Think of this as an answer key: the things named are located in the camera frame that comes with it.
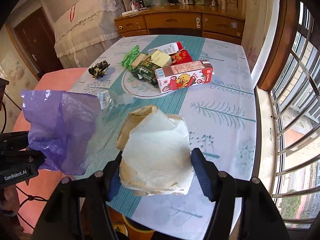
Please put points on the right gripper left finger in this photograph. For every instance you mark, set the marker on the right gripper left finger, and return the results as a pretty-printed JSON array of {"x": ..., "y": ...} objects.
[{"x": 106, "y": 188}]

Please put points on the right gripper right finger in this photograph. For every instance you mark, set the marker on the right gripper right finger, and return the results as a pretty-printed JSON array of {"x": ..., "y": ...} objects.
[{"x": 219, "y": 187}]

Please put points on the purple plastic bag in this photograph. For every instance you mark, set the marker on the purple plastic bag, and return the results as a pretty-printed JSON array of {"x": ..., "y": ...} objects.
[{"x": 79, "y": 114}]

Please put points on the white brown paper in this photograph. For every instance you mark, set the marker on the white brown paper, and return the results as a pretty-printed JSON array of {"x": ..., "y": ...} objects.
[{"x": 155, "y": 153}]

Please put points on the clear plastic wrapper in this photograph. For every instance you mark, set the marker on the clear plastic wrapper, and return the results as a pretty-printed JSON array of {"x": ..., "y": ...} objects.
[{"x": 110, "y": 100}]

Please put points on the black yellow wrapper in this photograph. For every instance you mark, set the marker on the black yellow wrapper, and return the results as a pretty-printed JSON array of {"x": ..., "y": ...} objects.
[{"x": 99, "y": 70}]

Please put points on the red strawberry milk carton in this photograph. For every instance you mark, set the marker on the red strawberry milk carton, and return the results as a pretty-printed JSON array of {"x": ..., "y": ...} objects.
[{"x": 183, "y": 75}]

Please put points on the dark green snack bag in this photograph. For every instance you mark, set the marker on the dark green snack bag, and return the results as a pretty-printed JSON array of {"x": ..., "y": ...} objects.
[{"x": 145, "y": 70}]

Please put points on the green plastic wrapper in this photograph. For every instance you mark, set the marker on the green plastic wrapper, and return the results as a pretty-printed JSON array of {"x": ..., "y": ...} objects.
[{"x": 130, "y": 57}]

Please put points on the red envelope bag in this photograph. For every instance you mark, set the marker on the red envelope bag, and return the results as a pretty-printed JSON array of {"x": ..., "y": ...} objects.
[{"x": 181, "y": 57}]

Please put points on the pale yellow paper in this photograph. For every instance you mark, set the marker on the pale yellow paper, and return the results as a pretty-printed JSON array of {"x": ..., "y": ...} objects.
[{"x": 159, "y": 58}]

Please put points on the white red small box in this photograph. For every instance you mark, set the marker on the white red small box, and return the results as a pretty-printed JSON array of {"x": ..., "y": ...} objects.
[{"x": 170, "y": 48}]

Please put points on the yellow rimmed trash bin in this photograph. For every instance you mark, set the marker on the yellow rimmed trash bin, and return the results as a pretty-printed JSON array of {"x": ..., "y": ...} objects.
[{"x": 129, "y": 228}]

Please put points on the pink bed sheet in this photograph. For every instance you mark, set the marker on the pink bed sheet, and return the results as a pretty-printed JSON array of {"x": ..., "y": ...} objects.
[{"x": 42, "y": 110}]

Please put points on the teal white patterned tablecloth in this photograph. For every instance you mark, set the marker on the teal white patterned tablecloth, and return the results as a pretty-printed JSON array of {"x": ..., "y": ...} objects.
[{"x": 220, "y": 117}]

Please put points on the window metal grille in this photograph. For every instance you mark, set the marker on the window metal grille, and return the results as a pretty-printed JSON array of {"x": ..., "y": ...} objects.
[{"x": 295, "y": 101}]

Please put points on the brown wooden door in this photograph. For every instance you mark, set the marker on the brown wooden door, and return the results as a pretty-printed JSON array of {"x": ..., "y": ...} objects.
[{"x": 37, "y": 39}]

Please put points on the white lace covered cabinet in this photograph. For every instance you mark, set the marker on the white lace covered cabinet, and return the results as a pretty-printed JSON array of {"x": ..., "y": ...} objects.
[{"x": 86, "y": 30}]

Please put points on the wooden desk with drawers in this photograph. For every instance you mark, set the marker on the wooden desk with drawers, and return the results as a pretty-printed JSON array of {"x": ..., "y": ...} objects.
[{"x": 191, "y": 20}]

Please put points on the white power strip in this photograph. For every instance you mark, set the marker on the white power strip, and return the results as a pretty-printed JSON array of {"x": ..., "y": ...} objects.
[{"x": 129, "y": 13}]

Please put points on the white bottle on desk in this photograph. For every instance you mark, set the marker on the white bottle on desk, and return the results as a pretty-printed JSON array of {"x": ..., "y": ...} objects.
[{"x": 223, "y": 4}]

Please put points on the beige patterned curtain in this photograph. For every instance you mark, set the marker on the beige patterned curtain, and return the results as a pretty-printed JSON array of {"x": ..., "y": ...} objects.
[{"x": 257, "y": 20}]

